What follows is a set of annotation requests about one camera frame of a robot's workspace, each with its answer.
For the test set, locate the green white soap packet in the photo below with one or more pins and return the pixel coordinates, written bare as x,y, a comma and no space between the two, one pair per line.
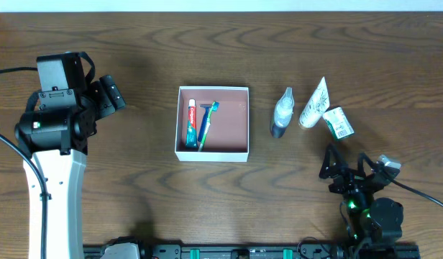
338,123

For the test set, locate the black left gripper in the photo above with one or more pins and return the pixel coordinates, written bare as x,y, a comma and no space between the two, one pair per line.
108,95

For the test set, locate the clear foaming soap bottle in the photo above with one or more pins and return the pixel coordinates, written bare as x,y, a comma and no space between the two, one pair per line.
282,115

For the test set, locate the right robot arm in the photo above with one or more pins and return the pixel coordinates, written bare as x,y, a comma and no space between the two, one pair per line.
373,225

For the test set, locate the white leaf-print lotion tube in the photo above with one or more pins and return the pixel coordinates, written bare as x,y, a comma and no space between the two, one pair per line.
315,108

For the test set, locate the white square cardboard box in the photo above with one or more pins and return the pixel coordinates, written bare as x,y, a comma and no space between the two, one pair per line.
228,139

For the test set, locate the blue disposable razor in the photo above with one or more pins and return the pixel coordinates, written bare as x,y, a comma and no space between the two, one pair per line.
203,122

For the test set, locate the red green toothpaste tube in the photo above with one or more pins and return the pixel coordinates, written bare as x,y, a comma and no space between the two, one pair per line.
191,135

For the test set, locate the black mounting rail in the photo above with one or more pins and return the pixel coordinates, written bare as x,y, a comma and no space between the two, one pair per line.
169,251

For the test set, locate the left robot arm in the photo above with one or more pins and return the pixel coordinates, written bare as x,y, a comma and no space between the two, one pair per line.
52,135

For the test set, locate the green white toothbrush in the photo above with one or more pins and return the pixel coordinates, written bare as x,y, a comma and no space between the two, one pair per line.
214,107

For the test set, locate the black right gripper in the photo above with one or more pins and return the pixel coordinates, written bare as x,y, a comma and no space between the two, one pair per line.
349,178

